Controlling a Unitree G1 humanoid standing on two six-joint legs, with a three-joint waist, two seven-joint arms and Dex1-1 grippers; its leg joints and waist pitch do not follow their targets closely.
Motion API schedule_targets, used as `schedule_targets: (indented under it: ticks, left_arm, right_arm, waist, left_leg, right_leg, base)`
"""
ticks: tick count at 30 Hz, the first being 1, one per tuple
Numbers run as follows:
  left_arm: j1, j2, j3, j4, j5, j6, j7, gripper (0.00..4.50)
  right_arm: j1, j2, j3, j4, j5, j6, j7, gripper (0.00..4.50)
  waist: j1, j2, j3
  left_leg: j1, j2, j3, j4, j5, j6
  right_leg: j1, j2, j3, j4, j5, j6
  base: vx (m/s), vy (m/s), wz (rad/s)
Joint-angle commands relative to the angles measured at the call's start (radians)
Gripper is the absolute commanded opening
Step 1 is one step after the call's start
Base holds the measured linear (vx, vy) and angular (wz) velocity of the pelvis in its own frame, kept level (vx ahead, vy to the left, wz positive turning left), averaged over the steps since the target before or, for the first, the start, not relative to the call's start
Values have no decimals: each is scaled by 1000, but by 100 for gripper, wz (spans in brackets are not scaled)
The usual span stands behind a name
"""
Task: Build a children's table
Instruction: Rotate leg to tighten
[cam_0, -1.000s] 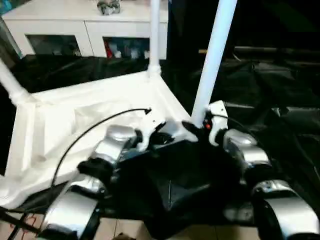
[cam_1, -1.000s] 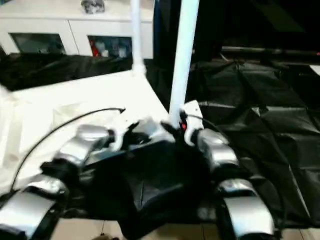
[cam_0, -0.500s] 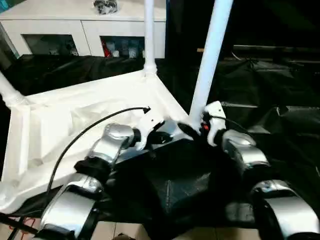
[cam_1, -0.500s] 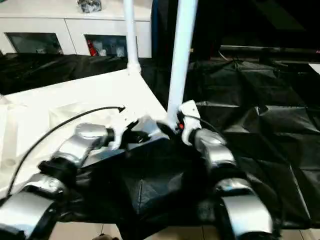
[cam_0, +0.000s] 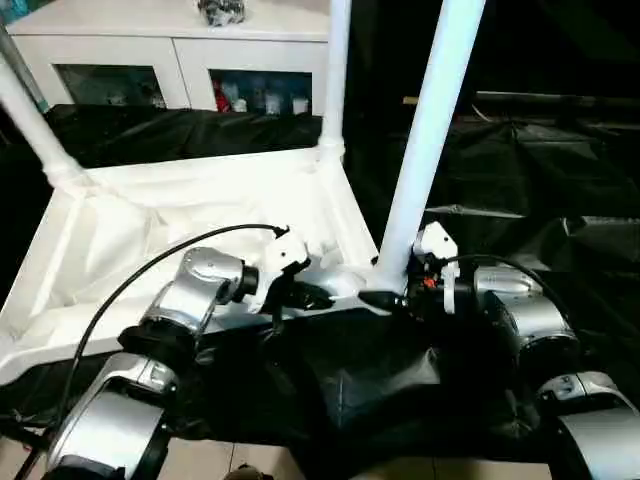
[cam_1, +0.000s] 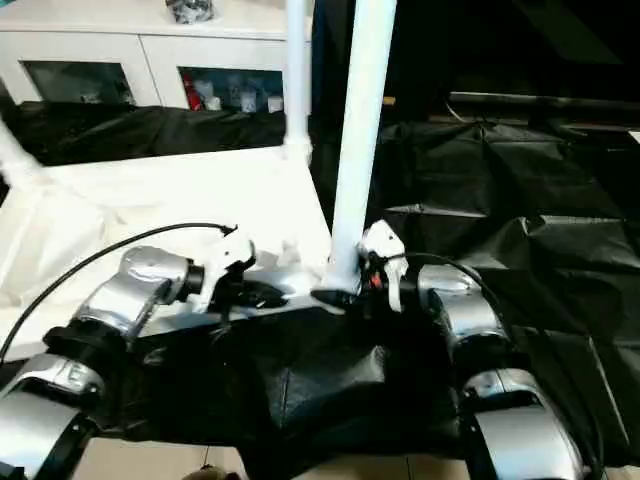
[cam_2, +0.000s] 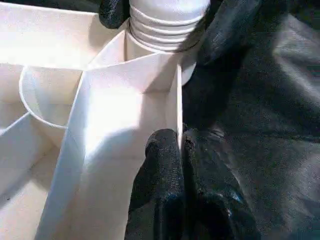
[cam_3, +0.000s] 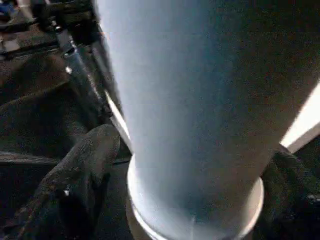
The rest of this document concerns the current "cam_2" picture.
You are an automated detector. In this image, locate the white plastic table leg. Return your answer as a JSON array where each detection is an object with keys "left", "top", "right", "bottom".
[{"left": 128, "top": 0, "right": 210, "bottom": 53}]

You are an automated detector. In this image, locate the white plastic table top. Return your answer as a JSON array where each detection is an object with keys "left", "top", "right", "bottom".
[{"left": 0, "top": 1, "right": 198, "bottom": 240}]

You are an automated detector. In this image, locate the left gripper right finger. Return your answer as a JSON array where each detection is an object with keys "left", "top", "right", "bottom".
[{"left": 180, "top": 127, "right": 261, "bottom": 240}]

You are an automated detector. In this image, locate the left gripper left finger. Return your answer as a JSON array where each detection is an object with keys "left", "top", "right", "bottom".
[{"left": 126, "top": 128, "right": 185, "bottom": 240}]

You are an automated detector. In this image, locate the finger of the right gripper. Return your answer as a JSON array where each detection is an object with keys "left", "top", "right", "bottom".
[
  {"left": 98, "top": 0, "right": 131, "bottom": 29},
  {"left": 178, "top": 0, "right": 266, "bottom": 68}
]

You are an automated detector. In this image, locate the black work mat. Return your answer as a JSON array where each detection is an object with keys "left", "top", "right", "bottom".
[{"left": 0, "top": 0, "right": 320, "bottom": 240}]

